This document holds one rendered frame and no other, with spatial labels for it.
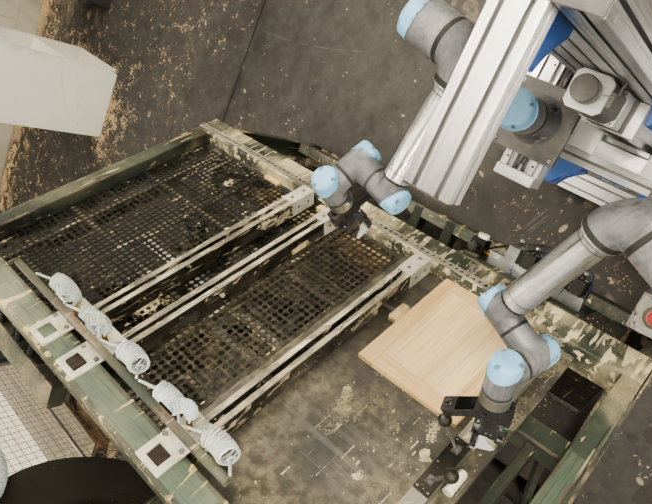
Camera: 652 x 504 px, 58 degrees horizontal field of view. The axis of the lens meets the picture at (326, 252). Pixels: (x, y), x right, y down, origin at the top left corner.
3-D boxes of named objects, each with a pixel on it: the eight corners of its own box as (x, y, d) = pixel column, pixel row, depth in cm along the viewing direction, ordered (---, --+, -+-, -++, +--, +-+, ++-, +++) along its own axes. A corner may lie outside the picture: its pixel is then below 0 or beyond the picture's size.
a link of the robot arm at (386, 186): (516, 48, 128) (407, 214, 156) (481, 22, 133) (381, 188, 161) (490, 44, 120) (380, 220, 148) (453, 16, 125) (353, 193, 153)
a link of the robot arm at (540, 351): (540, 314, 138) (506, 333, 133) (570, 355, 134) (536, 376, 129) (523, 327, 144) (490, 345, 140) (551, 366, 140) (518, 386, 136)
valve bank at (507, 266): (616, 278, 209) (601, 282, 190) (596, 312, 214) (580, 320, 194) (494, 217, 235) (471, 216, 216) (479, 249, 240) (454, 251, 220)
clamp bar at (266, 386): (433, 275, 218) (442, 224, 202) (163, 498, 153) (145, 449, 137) (412, 262, 223) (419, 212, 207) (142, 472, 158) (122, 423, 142)
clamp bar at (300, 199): (317, 206, 249) (317, 157, 233) (52, 367, 185) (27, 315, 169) (301, 196, 254) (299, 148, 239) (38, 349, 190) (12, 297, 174)
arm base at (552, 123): (527, 87, 180) (516, 80, 172) (572, 105, 173) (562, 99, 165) (503, 133, 185) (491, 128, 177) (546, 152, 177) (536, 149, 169)
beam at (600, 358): (645, 382, 189) (658, 361, 182) (630, 405, 182) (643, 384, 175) (219, 137, 304) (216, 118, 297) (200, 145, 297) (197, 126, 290)
